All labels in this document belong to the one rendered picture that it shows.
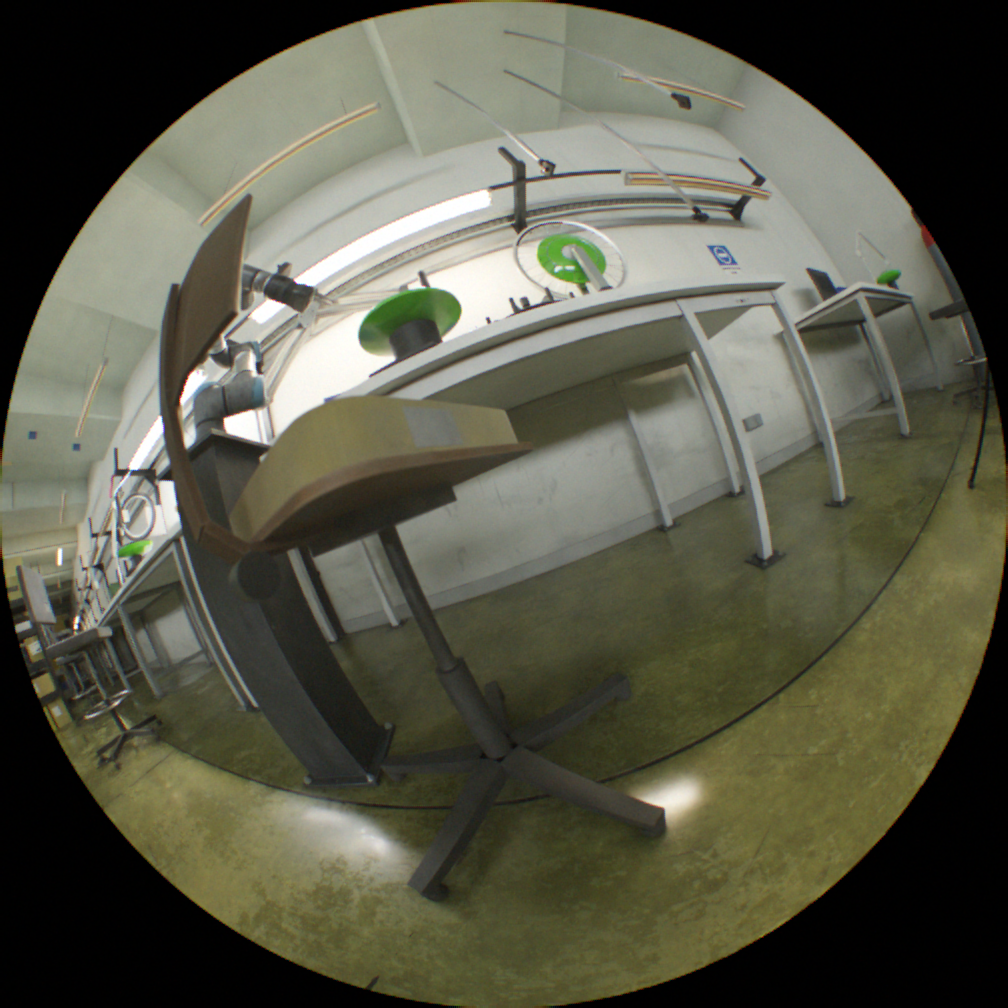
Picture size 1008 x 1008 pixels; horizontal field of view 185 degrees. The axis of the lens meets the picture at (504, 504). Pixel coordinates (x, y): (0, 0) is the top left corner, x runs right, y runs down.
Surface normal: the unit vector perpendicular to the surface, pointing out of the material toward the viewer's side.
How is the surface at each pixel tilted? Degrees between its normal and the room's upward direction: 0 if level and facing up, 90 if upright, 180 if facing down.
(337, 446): 90
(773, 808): 0
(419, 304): 157
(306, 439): 90
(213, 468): 90
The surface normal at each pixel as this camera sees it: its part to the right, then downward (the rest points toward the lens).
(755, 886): -0.36, -0.93
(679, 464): -0.06, 0.07
